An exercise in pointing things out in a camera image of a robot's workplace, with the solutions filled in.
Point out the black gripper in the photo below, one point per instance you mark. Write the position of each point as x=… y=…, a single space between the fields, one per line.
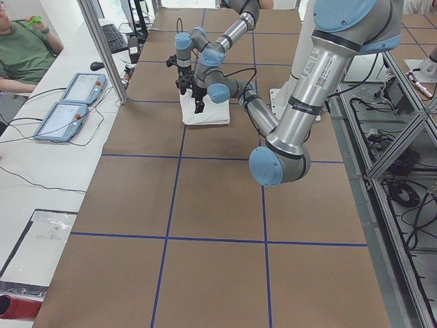
x=184 y=72
x=198 y=92

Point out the white long-sleeve printed shirt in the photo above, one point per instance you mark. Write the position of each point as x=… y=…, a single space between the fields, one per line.
x=212 y=113

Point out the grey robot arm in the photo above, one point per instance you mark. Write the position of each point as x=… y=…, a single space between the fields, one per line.
x=211 y=32
x=343 y=30

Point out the black computer keyboard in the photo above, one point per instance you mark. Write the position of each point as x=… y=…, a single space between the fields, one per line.
x=114 y=38

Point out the black computer mouse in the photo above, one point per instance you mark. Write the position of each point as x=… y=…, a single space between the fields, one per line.
x=96 y=65

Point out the upper teach pendant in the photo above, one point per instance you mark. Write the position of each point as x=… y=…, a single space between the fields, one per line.
x=84 y=88

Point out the teach pendant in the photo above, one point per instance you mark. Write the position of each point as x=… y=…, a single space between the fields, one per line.
x=84 y=88
x=62 y=122

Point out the lower teach pendant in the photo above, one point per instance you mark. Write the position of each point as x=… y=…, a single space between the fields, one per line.
x=62 y=122

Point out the person in green shirt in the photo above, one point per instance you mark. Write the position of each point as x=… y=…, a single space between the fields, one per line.
x=27 y=52

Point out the green handheld object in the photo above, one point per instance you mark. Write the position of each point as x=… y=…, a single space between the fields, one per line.
x=34 y=20

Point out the plastic bag on table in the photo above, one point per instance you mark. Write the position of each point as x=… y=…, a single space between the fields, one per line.
x=30 y=266

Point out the red cylinder object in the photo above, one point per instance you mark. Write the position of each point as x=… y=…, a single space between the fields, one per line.
x=17 y=308

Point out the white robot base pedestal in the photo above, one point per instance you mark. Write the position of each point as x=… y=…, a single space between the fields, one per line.
x=279 y=97

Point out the aluminium frame post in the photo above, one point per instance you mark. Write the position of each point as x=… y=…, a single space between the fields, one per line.
x=93 y=25

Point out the black metal frame rack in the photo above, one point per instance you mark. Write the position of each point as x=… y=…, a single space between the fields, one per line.
x=384 y=114

